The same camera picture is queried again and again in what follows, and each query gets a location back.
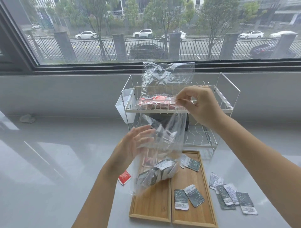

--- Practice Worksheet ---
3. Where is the person's left hand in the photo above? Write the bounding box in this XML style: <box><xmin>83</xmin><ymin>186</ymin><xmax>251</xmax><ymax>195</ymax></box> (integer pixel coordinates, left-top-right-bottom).
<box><xmin>109</xmin><ymin>124</ymin><xmax>156</xmax><ymax>174</ymax></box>

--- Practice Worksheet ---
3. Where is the person's right hand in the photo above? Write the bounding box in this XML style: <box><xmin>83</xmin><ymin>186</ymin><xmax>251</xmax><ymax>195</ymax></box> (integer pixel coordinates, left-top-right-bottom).
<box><xmin>176</xmin><ymin>85</ymin><xmax>227</xmax><ymax>132</ymax></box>

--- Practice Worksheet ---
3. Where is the clear plastic bag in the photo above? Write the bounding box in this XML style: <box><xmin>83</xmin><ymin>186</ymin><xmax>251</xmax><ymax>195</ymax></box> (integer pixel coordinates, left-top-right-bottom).
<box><xmin>137</xmin><ymin>62</ymin><xmax>196</xmax><ymax>111</ymax></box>
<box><xmin>130</xmin><ymin>97</ymin><xmax>190</xmax><ymax>197</ymax></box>

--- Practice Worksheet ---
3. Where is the wooden tray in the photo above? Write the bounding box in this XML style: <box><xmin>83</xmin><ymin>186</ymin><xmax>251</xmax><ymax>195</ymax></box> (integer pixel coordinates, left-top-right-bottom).
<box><xmin>129</xmin><ymin>153</ymin><xmax>172</xmax><ymax>223</ymax></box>
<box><xmin>170</xmin><ymin>150</ymin><xmax>219</xmax><ymax>228</ymax></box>

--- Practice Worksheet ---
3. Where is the person's left forearm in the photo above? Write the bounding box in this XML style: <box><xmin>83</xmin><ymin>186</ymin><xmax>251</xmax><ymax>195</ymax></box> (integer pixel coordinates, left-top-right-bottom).
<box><xmin>71</xmin><ymin>162</ymin><xmax>125</xmax><ymax>228</ymax></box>

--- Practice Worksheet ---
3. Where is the person's right forearm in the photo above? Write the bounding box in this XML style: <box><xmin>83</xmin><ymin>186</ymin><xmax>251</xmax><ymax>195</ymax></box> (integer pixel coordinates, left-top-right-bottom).
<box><xmin>210</xmin><ymin>116</ymin><xmax>301</xmax><ymax>228</ymax></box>

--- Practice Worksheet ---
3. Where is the black box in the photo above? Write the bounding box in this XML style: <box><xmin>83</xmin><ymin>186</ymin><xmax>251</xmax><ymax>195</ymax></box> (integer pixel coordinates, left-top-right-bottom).
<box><xmin>145</xmin><ymin>113</ymin><xmax>190</xmax><ymax>132</ymax></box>

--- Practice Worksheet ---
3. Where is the white plastic cutlery holder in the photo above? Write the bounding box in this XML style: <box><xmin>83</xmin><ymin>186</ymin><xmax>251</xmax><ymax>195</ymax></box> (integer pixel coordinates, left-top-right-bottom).
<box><xmin>114</xmin><ymin>88</ymin><xmax>136</xmax><ymax>124</ymax></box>

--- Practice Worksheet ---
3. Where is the white sedan car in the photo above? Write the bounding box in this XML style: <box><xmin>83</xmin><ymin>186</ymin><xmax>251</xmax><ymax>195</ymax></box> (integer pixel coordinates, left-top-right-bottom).
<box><xmin>238</xmin><ymin>30</ymin><xmax>264</xmax><ymax>39</ymax></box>
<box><xmin>161</xmin><ymin>30</ymin><xmax>187</xmax><ymax>40</ymax></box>
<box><xmin>75</xmin><ymin>31</ymin><xmax>98</xmax><ymax>40</ymax></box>

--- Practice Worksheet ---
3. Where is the black sedan car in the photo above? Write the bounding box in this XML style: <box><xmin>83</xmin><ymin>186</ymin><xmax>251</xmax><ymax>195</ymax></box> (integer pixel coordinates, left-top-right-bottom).
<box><xmin>129</xmin><ymin>43</ymin><xmax>169</xmax><ymax>59</ymax></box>

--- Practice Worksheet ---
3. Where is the white suv car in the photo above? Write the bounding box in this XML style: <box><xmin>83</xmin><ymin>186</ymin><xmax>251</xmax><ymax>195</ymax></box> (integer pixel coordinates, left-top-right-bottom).
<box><xmin>132</xmin><ymin>29</ymin><xmax>153</xmax><ymax>39</ymax></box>

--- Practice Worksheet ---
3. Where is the row of green street trees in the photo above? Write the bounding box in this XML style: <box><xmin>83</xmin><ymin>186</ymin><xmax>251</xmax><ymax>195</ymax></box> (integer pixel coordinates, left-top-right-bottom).
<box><xmin>21</xmin><ymin>0</ymin><xmax>268</xmax><ymax>60</ymax></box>

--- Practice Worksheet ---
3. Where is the white covered car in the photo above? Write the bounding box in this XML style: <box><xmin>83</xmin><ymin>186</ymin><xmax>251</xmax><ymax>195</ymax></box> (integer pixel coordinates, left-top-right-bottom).
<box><xmin>269</xmin><ymin>30</ymin><xmax>298</xmax><ymax>39</ymax></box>

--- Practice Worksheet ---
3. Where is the black fence with grey pillars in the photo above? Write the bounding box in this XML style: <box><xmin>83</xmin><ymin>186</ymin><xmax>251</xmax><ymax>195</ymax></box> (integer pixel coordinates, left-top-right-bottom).
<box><xmin>23</xmin><ymin>32</ymin><xmax>301</xmax><ymax>63</ymax></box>

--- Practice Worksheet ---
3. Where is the white wire dish rack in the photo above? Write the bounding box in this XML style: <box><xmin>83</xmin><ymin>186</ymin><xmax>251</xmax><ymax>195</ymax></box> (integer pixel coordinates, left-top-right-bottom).
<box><xmin>120</xmin><ymin>71</ymin><xmax>241</xmax><ymax>152</ymax></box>

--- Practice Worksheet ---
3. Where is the dark window frame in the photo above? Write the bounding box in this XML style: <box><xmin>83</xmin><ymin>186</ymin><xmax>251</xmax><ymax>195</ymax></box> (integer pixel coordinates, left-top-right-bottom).
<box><xmin>0</xmin><ymin>0</ymin><xmax>301</xmax><ymax>75</ymax></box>

